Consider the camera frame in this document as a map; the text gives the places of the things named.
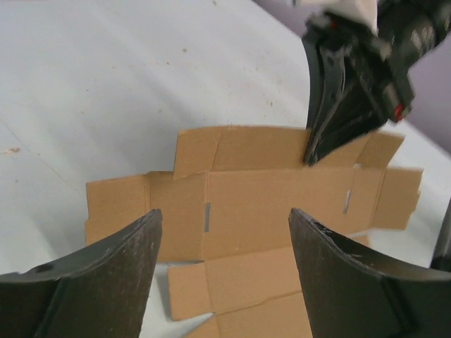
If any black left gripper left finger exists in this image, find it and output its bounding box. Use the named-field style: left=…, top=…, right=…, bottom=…
left=1, top=209, right=162, bottom=337

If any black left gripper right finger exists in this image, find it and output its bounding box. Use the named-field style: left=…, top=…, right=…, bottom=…
left=289, top=208, right=450, bottom=338

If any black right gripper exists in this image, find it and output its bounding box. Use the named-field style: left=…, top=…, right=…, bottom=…
left=302, top=1, right=450, bottom=166

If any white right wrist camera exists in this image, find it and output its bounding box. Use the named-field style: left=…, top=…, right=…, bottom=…
left=288, top=0, right=378, bottom=36

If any brown cardboard paper box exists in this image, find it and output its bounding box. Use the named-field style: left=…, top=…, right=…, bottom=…
left=85, top=126, right=422, bottom=337

